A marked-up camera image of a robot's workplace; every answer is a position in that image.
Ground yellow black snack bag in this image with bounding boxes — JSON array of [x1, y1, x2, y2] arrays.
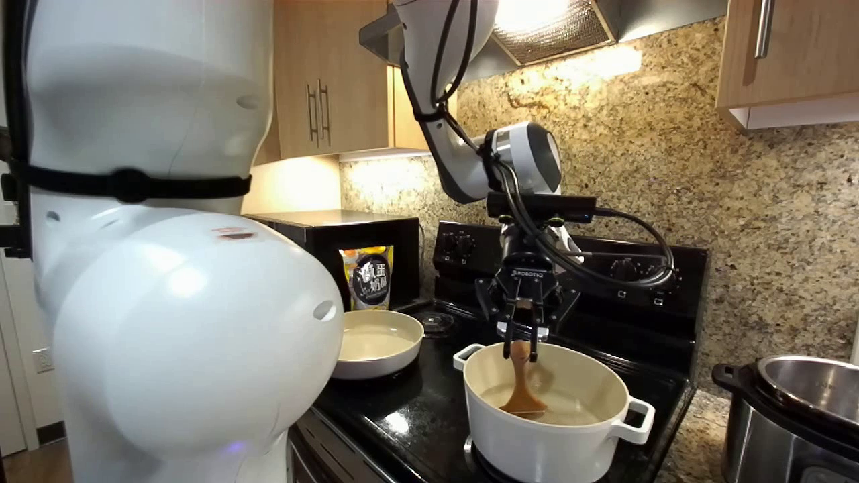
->
[[336, 243, 397, 315]]

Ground wooden wall cabinet with two handles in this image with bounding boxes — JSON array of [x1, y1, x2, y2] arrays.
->
[[252, 0, 432, 170]]

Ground white enamel pot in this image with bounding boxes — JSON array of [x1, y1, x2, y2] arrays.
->
[[451, 338, 656, 483]]

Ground black strap around arm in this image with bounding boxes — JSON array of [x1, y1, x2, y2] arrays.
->
[[15, 164, 255, 205], [411, 105, 454, 126]]

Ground wooden spoon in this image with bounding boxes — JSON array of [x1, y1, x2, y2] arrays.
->
[[498, 335, 549, 423]]

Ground steel range hood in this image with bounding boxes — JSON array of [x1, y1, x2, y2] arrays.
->
[[356, 0, 729, 90]]

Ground metal cabinet handle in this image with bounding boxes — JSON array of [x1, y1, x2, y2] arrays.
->
[[320, 79, 336, 152], [752, 0, 777, 63], [306, 79, 320, 152]]

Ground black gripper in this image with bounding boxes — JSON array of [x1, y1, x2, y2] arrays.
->
[[471, 223, 583, 366]]

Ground cream shallow bowl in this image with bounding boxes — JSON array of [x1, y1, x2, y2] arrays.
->
[[332, 306, 426, 385]]

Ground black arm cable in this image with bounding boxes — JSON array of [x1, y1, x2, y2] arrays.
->
[[426, 0, 678, 291]]

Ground wooden wall cabinet beside hood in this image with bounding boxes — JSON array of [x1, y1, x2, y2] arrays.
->
[[715, 0, 859, 133]]

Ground black microwave oven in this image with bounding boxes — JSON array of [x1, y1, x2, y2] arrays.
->
[[252, 209, 423, 311]]

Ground black steel pressure cooker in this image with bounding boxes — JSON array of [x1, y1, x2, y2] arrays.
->
[[710, 353, 859, 483]]

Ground black electric stove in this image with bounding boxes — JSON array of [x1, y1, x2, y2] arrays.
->
[[289, 217, 710, 483]]

